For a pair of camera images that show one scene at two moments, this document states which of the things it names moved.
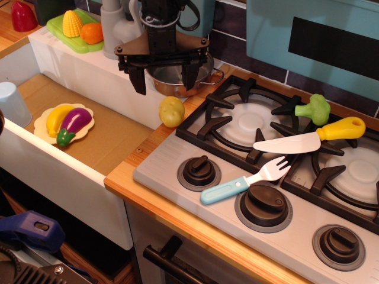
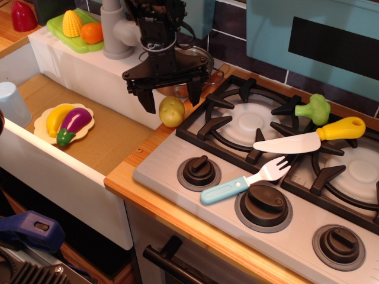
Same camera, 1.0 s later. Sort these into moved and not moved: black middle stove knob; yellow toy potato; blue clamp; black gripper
Moved: black gripper
Not moved: black middle stove knob; yellow toy potato; blue clamp
